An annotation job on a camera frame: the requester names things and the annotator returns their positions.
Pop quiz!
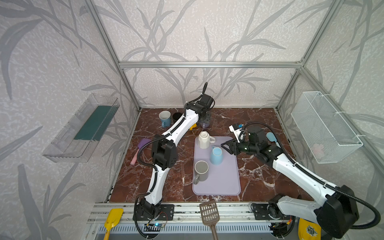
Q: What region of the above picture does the grey mug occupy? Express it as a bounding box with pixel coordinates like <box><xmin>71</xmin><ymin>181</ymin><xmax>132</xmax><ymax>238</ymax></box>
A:
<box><xmin>193</xmin><ymin>161</ymin><xmax>209</xmax><ymax>185</ymax></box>

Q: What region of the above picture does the white wire basket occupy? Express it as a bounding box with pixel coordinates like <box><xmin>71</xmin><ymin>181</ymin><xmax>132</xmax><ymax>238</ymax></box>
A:
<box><xmin>291</xmin><ymin>91</ymin><xmax>364</xmax><ymax>164</ymax></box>

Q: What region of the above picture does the light blue mug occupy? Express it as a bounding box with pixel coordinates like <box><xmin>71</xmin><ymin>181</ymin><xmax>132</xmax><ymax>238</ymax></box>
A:
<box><xmin>210</xmin><ymin>146</ymin><xmax>223</xmax><ymax>166</ymax></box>

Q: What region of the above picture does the teal patterned mug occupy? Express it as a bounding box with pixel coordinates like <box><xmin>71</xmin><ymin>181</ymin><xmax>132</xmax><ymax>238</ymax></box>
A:
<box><xmin>159</xmin><ymin>111</ymin><xmax>172</xmax><ymax>128</ymax></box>

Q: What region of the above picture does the clear plastic shelf bin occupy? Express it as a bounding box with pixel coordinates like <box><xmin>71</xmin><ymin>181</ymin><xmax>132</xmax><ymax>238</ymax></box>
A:
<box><xmin>42</xmin><ymin>94</ymin><xmax>120</xmax><ymax>163</ymax></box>

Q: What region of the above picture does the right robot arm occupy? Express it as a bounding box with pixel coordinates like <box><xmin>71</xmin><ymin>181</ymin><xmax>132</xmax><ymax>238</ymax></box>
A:
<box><xmin>221</xmin><ymin>122</ymin><xmax>381</xmax><ymax>239</ymax></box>

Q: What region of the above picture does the brown slotted spatula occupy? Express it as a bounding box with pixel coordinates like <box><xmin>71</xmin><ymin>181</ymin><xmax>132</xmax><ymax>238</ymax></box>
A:
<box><xmin>199</xmin><ymin>200</ymin><xmax>220</xmax><ymax>240</ymax></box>

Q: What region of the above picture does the light blue spatula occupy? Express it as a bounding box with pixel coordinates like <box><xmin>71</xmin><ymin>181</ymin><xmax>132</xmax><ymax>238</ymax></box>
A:
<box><xmin>266</xmin><ymin>132</ymin><xmax>278</xmax><ymax>143</ymax></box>

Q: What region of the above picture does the black mug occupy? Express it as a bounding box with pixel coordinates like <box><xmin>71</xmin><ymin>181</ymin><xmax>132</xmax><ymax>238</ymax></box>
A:
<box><xmin>172</xmin><ymin>112</ymin><xmax>183</xmax><ymax>123</ymax></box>

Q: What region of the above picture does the white faceted mug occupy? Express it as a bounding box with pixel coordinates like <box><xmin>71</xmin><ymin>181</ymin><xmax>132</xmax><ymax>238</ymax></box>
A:
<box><xmin>198</xmin><ymin>131</ymin><xmax>216</xmax><ymax>149</ymax></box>

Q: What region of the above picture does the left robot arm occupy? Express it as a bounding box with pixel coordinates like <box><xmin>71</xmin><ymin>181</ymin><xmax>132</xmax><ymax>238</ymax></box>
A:
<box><xmin>133</xmin><ymin>83</ymin><xmax>215</xmax><ymax>221</ymax></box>

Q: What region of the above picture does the yellow mug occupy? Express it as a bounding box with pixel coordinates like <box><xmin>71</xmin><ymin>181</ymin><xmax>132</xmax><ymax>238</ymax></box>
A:
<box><xmin>190</xmin><ymin>123</ymin><xmax>197</xmax><ymax>131</ymax></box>

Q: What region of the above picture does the yellow work glove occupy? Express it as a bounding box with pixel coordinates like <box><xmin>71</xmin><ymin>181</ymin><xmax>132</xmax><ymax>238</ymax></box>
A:
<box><xmin>298</xmin><ymin>219</ymin><xmax>322</xmax><ymax>240</ymax></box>

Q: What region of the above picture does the lavender tray mat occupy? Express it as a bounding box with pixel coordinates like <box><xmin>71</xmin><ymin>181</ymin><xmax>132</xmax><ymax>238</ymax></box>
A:
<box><xmin>193</xmin><ymin>136</ymin><xmax>241</xmax><ymax>196</ymax></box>

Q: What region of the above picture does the purple mug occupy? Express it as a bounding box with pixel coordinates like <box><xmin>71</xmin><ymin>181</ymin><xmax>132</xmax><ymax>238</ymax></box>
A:
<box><xmin>198</xmin><ymin>119</ymin><xmax>211</xmax><ymax>129</ymax></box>

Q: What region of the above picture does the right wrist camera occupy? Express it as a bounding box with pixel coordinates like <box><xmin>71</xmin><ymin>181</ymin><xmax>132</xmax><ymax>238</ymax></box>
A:
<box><xmin>229</xmin><ymin>124</ymin><xmax>245</xmax><ymax>143</ymax></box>

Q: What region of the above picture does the purple spatula pink handle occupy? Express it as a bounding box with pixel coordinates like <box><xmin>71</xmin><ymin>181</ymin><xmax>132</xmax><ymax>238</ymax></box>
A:
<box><xmin>130</xmin><ymin>137</ymin><xmax>152</xmax><ymax>166</ymax></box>

